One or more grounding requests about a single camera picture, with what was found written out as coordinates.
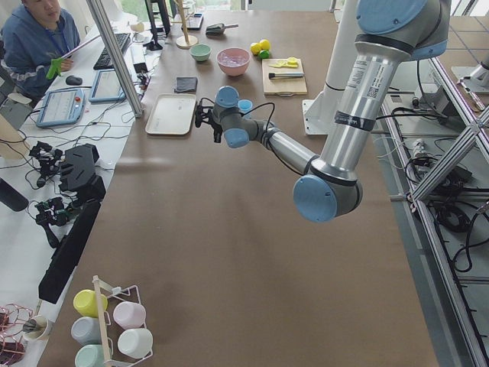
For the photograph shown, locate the grey folded cloth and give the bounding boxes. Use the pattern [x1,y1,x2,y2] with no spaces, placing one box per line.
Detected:
[173,76,198,93]

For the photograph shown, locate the light blue plastic cup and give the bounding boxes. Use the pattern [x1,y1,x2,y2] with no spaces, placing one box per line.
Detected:
[238,99,253,115]

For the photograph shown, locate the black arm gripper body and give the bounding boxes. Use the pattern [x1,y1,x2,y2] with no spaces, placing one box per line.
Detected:
[212,122,223,143]

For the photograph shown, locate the wooden cup tree stand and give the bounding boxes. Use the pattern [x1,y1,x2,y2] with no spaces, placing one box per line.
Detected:
[173,0,199,50]

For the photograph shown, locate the white cup in rack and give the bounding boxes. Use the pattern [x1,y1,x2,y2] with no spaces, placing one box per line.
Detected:
[118,328,154,359]

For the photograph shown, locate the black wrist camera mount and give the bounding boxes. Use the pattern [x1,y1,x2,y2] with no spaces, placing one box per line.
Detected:
[194,100,214,128]

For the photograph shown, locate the bamboo cutting board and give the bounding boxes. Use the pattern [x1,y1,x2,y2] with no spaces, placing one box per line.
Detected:
[261,57,307,96]

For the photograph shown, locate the yellow cup in rack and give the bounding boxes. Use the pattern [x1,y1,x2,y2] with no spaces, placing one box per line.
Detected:
[73,289,99,318]

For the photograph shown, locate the pink cup in rack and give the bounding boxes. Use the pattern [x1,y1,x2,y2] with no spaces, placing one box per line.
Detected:
[113,301,147,330]

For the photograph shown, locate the black keyboard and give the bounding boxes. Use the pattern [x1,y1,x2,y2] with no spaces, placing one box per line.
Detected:
[92,33,132,71]

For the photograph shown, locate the blue teach pendant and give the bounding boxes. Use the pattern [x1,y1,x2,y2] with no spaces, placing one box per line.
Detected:
[35,88,85,128]
[89,69,125,104]

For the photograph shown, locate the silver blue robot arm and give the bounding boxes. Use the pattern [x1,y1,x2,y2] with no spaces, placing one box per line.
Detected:
[212,1,451,222]

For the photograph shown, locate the person in blue hoodie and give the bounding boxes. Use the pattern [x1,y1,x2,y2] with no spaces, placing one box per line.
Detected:
[1,1,80,101]

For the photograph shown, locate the white camera post base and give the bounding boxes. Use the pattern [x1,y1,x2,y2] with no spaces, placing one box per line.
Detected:
[303,0,360,135]

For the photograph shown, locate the pink bowl of ice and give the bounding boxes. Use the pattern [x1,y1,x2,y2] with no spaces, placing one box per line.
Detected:
[216,47,251,76]

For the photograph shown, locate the green lime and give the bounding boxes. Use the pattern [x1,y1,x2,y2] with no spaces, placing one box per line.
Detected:
[258,50,270,60]

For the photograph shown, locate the green ceramic bowl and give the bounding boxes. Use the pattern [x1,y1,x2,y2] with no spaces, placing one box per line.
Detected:
[189,44,212,62]

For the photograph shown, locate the grey cup in rack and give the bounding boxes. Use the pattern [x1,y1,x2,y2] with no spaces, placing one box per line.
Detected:
[70,317,102,346]

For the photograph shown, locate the aluminium frame post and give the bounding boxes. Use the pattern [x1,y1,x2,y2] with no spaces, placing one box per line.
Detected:
[86,0,143,119]

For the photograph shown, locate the beige rabbit tray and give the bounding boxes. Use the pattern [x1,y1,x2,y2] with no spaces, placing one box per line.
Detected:
[145,93,196,135]

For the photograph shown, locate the mint cup in rack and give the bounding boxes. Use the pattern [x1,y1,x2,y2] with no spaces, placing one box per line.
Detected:
[74,344,105,367]

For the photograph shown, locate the yellow lemon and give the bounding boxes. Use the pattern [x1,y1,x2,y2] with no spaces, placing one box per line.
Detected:
[259,39,271,50]
[250,43,261,55]

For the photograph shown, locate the white wire cup rack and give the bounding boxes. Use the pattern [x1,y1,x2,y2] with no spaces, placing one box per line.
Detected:
[92,275,154,366]

